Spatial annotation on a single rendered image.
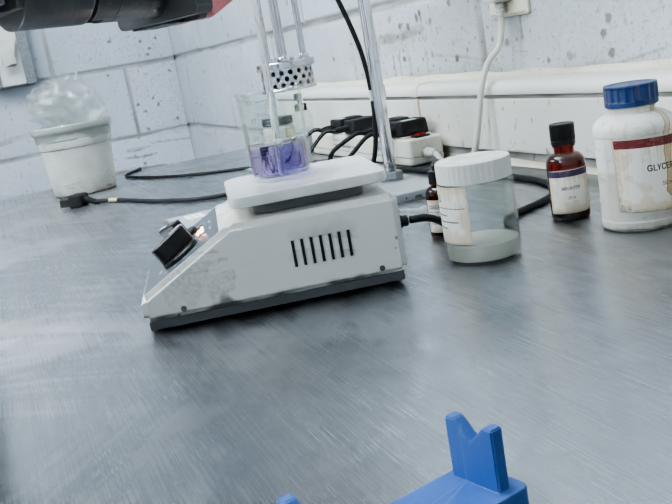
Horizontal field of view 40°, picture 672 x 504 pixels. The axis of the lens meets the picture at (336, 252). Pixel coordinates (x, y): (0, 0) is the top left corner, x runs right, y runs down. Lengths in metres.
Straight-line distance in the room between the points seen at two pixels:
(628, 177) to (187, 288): 0.35
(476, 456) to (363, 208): 0.34
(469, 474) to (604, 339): 0.18
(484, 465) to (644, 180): 0.43
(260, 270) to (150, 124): 2.43
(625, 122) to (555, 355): 0.28
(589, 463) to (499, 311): 0.22
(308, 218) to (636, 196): 0.26
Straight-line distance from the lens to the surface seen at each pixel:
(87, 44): 3.06
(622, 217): 0.76
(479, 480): 0.37
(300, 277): 0.68
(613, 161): 0.75
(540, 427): 0.43
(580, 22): 1.08
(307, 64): 1.05
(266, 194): 0.67
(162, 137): 3.09
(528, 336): 0.55
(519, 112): 1.12
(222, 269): 0.67
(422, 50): 1.42
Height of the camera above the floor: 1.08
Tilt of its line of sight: 13 degrees down
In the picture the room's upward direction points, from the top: 10 degrees counter-clockwise
